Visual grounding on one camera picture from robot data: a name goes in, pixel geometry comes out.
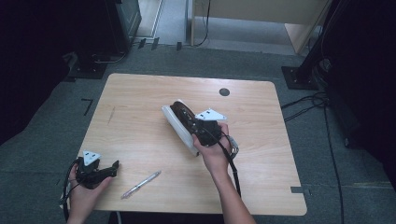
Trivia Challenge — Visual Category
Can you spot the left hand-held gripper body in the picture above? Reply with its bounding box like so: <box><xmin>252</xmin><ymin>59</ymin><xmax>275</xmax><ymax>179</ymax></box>
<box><xmin>75</xmin><ymin>150</ymin><xmax>106</xmax><ymax>189</ymax></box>

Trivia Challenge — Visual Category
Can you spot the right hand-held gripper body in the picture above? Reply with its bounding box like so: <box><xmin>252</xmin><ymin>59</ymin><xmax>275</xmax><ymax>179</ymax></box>
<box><xmin>193</xmin><ymin>107</ymin><xmax>228</xmax><ymax>147</ymax></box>

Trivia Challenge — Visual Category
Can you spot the white pencil case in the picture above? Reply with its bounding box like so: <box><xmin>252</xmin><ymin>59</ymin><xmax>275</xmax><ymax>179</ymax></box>
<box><xmin>161</xmin><ymin>98</ymin><xmax>204</xmax><ymax>157</ymax></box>

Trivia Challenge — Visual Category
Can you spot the person's right hand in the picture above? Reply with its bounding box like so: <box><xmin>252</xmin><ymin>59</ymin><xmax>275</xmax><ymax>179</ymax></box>
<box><xmin>191</xmin><ymin>122</ymin><xmax>233</xmax><ymax>175</ymax></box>

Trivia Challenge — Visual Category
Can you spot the person's left hand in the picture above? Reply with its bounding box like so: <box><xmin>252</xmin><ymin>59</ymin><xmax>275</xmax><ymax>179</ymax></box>
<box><xmin>67</xmin><ymin>163</ymin><xmax>114</xmax><ymax>218</ymax></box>

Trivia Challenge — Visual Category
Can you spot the silver wristwatch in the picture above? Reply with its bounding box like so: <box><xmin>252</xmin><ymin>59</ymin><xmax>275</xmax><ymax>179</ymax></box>
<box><xmin>226</xmin><ymin>134</ymin><xmax>240</xmax><ymax>160</ymax></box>

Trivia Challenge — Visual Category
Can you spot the clear pen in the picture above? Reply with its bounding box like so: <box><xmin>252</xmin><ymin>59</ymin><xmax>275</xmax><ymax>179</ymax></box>
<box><xmin>120</xmin><ymin>170</ymin><xmax>163</xmax><ymax>200</ymax></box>

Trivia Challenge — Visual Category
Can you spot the black flat stand base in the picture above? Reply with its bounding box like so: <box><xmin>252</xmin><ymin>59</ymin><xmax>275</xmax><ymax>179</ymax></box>
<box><xmin>66</xmin><ymin>50</ymin><xmax>108</xmax><ymax>80</ymax></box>

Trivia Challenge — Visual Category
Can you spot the black metal stand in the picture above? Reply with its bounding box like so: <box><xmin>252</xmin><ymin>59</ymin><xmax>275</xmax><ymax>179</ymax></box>
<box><xmin>281</xmin><ymin>0</ymin><xmax>344</xmax><ymax>91</ymax></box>

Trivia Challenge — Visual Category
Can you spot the black cabinet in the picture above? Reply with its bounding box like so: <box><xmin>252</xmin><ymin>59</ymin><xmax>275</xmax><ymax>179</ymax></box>
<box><xmin>104</xmin><ymin>0</ymin><xmax>143</xmax><ymax>54</ymax></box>

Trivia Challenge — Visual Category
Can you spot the dark curtain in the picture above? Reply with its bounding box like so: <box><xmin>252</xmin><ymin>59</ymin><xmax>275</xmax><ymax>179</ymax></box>
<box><xmin>323</xmin><ymin>0</ymin><xmax>396</xmax><ymax>190</ymax></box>
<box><xmin>0</xmin><ymin>0</ymin><xmax>108</xmax><ymax>147</ymax></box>

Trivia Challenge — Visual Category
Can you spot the beige wooden furniture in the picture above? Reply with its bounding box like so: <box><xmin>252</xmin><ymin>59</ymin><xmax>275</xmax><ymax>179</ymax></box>
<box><xmin>190</xmin><ymin>0</ymin><xmax>332</xmax><ymax>56</ymax></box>

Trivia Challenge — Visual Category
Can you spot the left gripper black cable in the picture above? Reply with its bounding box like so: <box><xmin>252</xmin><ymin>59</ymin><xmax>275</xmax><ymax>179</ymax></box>
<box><xmin>61</xmin><ymin>158</ymin><xmax>83</xmax><ymax>223</ymax></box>

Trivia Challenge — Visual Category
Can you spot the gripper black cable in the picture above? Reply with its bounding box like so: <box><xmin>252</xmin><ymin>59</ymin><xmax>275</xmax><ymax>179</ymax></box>
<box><xmin>214</xmin><ymin>133</ymin><xmax>243</xmax><ymax>198</ymax></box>
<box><xmin>61</xmin><ymin>158</ymin><xmax>83</xmax><ymax>223</ymax></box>

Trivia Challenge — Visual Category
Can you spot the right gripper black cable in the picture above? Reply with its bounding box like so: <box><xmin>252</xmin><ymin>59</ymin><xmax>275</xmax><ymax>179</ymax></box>
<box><xmin>214</xmin><ymin>133</ymin><xmax>243</xmax><ymax>198</ymax></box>

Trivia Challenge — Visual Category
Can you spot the hanging black cable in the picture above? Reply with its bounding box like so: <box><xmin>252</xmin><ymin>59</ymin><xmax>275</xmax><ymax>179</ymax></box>
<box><xmin>194</xmin><ymin>0</ymin><xmax>213</xmax><ymax>48</ymax></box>

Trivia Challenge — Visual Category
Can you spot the long black floor cable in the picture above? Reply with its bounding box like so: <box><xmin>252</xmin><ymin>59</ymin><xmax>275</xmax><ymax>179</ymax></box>
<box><xmin>322</xmin><ymin>102</ymin><xmax>345</xmax><ymax>224</ymax></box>

